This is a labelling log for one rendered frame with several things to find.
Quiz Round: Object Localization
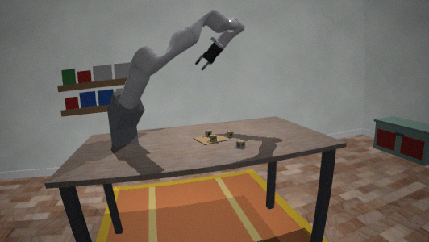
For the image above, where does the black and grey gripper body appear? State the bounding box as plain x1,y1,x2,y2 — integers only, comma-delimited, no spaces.
202,37,228,64

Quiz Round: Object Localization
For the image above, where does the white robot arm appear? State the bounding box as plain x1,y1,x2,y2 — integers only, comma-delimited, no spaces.
119,10,245,109

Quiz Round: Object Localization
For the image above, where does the tan square mat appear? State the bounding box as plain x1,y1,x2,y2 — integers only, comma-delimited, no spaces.
194,134,229,145

